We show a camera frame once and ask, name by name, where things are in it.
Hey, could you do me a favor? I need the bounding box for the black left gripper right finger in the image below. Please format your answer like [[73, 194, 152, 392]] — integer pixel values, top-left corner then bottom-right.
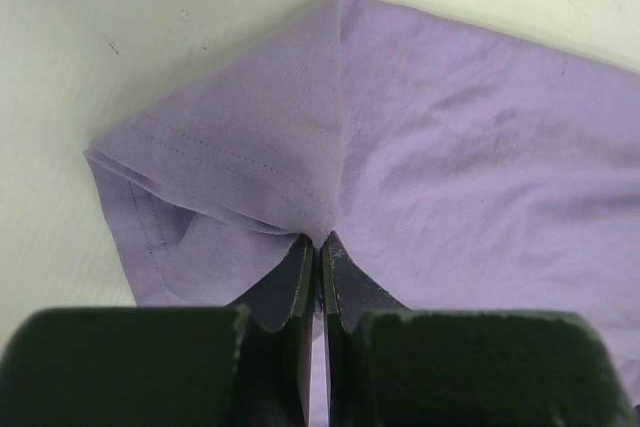
[[319, 234, 635, 426]]

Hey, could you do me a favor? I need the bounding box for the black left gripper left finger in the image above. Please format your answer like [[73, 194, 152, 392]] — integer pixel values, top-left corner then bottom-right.
[[1, 237, 314, 426]]

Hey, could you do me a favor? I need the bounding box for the purple t shirt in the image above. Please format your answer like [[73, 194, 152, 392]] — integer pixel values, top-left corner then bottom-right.
[[86, 0, 639, 402]]

